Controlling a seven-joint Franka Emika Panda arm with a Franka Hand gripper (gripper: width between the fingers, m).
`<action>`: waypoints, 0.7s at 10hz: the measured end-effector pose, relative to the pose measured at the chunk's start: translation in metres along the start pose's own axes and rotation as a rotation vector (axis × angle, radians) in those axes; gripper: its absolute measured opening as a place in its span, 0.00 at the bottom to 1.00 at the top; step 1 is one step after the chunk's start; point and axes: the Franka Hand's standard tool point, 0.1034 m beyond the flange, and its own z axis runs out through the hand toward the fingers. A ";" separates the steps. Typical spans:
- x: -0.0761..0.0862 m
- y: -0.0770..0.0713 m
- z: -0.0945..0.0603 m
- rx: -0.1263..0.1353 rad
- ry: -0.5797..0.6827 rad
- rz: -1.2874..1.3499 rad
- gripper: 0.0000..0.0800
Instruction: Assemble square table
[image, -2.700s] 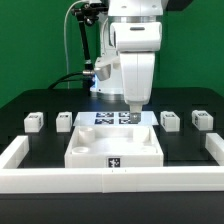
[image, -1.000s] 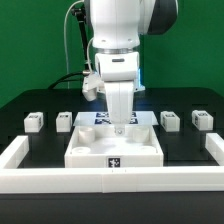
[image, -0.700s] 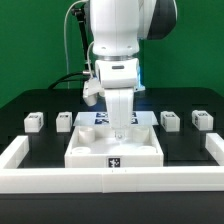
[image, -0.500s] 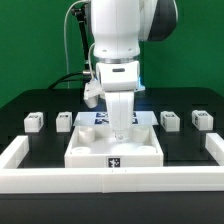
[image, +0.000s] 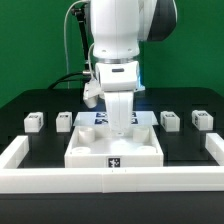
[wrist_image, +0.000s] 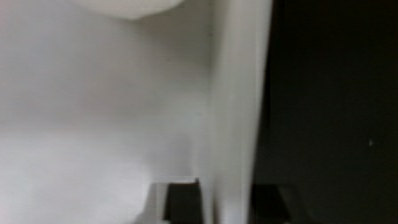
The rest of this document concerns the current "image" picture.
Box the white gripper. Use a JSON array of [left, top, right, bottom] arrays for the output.
[[95, 61, 139, 132]]

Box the white square tabletop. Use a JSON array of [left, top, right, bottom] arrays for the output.
[[64, 125, 164, 168]]

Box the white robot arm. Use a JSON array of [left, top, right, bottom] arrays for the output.
[[90, 0, 177, 132]]

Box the white marker sheet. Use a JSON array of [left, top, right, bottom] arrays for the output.
[[74, 111, 158, 126]]

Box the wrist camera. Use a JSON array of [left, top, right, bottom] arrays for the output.
[[83, 81, 100, 108]]

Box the white U-shaped fence wall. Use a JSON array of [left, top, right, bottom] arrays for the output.
[[0, 136, 224, 194]]

